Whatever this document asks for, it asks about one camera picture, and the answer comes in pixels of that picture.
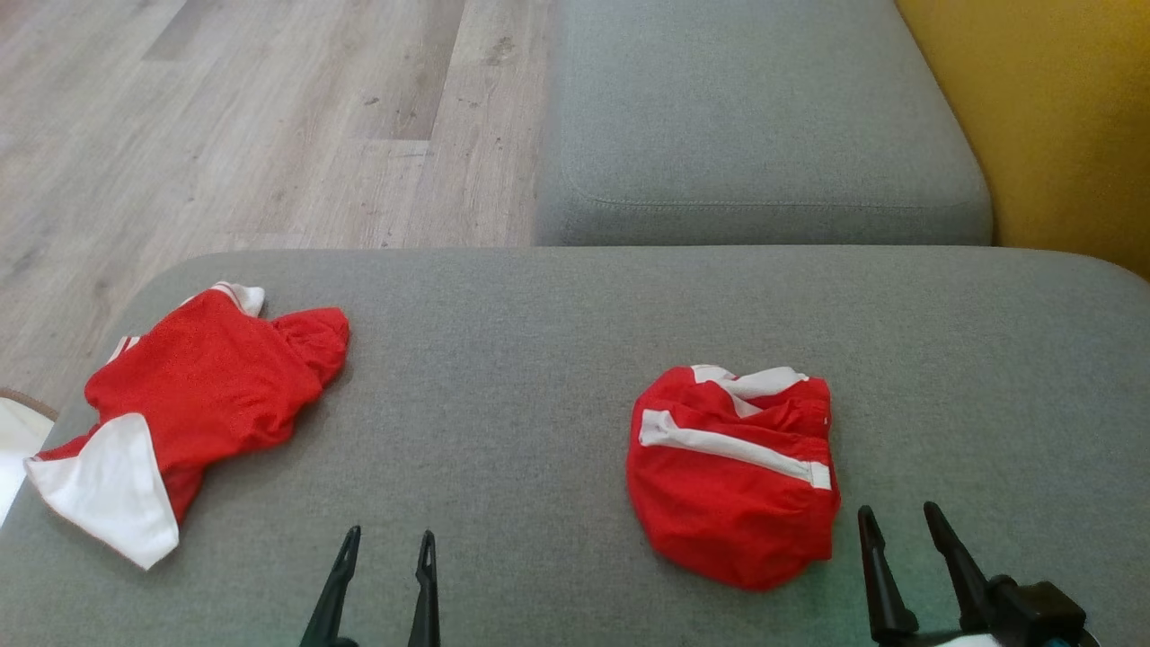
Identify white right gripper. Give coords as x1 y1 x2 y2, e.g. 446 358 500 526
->
857 501 1004 647

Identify large grey sofa seat cushion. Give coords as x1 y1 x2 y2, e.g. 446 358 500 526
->
0 245 1150 647

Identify red shirt with white sleeves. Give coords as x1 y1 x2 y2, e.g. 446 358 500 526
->
25 281 351 572

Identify red shorts with white stripes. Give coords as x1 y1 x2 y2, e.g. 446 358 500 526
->
626 364 842 592

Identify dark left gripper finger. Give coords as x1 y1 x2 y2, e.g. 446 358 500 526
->
408 530 442 647
300 526 362 647

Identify white basket with brown rim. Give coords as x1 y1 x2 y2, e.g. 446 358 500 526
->
0 388 59 527

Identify small grey sofa cushion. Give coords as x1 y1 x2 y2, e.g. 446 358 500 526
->
535 0 994 248

